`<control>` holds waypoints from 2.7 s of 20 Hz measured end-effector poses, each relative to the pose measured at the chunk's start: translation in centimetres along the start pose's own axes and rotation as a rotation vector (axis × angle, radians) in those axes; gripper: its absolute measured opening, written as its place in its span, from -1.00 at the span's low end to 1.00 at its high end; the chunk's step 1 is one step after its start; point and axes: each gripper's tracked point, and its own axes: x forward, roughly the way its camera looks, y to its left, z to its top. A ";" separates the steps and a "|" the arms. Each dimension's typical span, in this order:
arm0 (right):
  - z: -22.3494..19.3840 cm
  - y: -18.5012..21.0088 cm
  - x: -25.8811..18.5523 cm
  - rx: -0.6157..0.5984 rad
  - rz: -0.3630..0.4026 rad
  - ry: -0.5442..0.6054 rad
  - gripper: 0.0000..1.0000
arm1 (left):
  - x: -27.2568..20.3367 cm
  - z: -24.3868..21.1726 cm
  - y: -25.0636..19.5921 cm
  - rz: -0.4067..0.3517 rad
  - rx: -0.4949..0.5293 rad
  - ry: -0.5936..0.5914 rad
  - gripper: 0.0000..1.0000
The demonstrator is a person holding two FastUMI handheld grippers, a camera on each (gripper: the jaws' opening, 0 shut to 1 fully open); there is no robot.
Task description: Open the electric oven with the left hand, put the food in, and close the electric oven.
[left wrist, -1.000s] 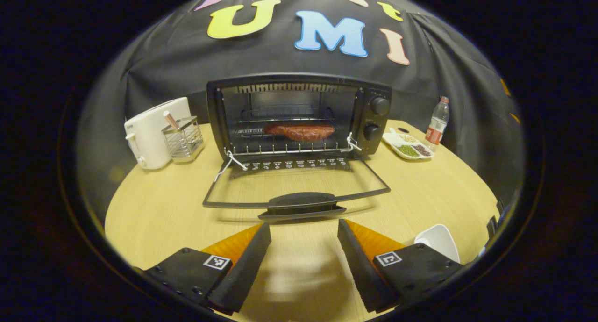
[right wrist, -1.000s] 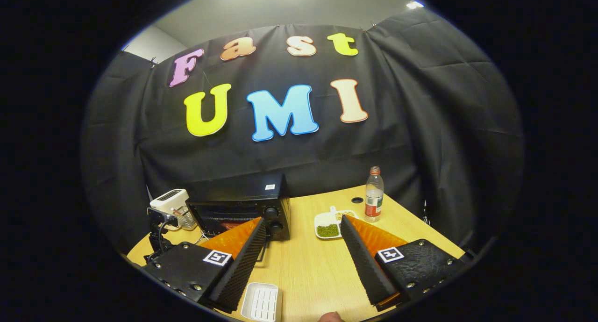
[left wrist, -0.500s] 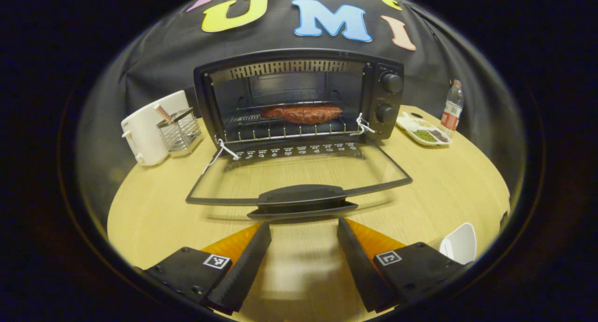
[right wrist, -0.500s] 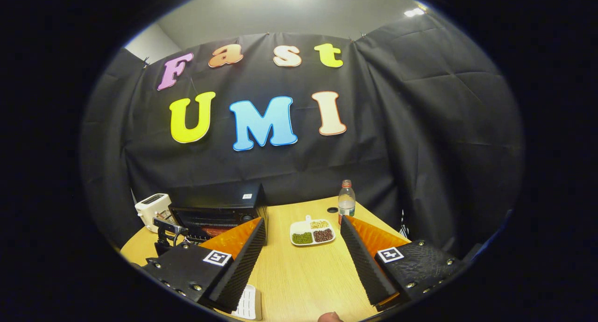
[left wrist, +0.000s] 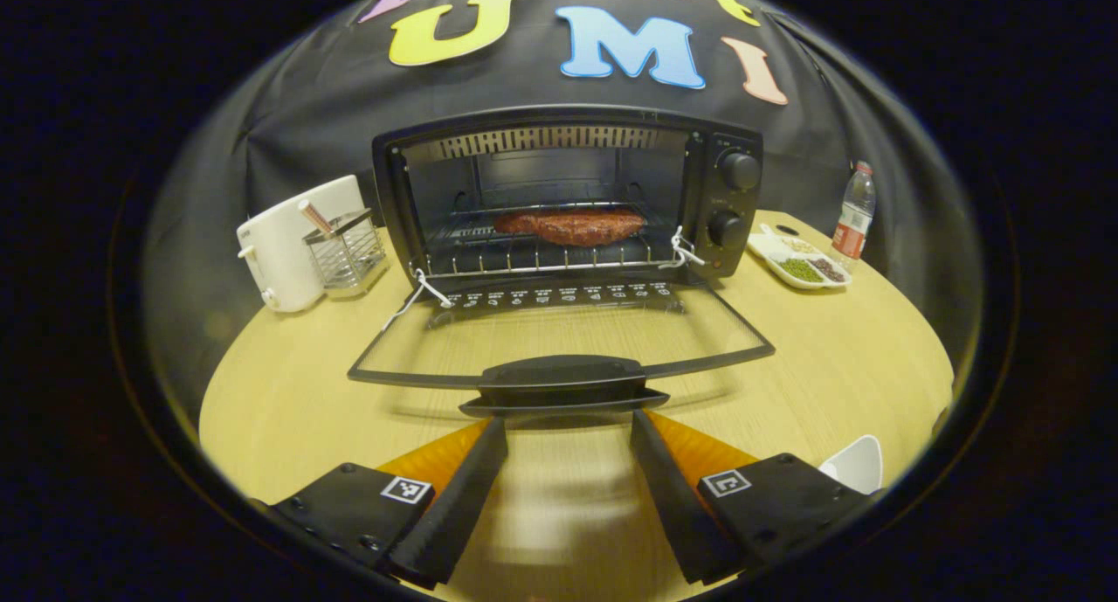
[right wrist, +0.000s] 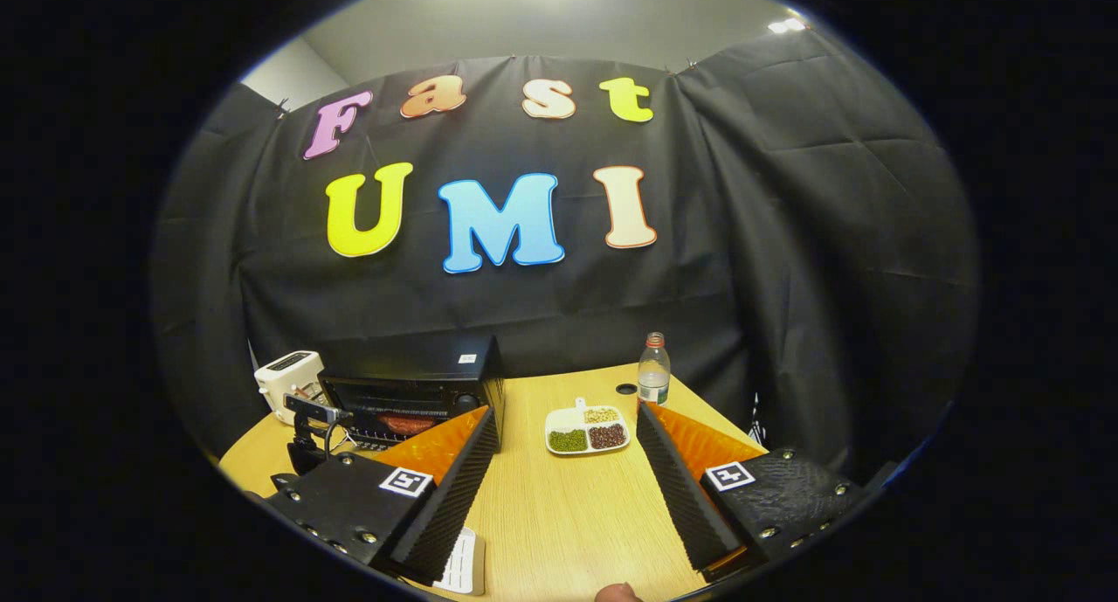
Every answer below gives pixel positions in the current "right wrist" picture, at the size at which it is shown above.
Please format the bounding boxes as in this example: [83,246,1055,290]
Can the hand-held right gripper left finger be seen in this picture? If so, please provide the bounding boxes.
[262,405,501,585]

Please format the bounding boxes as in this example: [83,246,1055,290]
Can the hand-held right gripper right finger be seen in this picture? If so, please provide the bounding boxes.
[635,399,874,577]

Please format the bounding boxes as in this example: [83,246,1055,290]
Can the red grilled meat piece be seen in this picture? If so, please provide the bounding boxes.
[378,414,438,438]

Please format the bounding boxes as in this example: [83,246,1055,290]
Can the black electric oven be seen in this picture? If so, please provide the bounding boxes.
[317,336,507,453]

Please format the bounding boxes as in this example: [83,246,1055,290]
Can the white toaster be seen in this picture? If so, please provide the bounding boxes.
[253,350,325,426]

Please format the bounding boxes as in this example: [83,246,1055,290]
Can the small white tray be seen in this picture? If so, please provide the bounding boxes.
[432,526,487,597]

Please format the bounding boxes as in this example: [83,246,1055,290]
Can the white divided bean dish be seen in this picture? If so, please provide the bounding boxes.
[545,398,631,457]

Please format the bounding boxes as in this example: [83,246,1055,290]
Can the clear plastic bottle red label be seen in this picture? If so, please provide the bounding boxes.
[637,332,673,408]

